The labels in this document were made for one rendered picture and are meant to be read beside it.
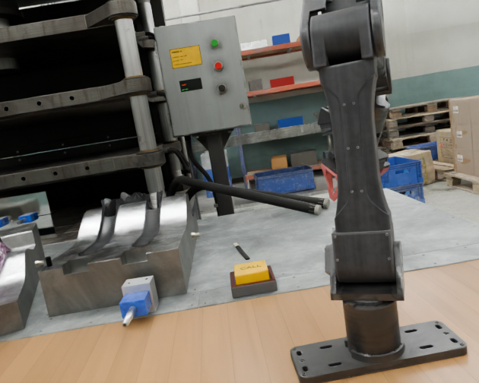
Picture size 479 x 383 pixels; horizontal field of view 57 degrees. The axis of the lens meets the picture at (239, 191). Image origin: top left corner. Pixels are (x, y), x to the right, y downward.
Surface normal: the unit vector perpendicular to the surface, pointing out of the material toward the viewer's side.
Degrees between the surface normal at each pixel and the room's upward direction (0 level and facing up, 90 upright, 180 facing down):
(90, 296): 90
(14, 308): 90
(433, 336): 0
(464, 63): 90
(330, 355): 0
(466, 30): 90
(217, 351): 0
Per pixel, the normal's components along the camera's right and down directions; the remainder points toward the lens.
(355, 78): -0.37, 0.09
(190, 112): 0.05, 0.16
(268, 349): -0.16, -0.97
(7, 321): 0.34, 0.11
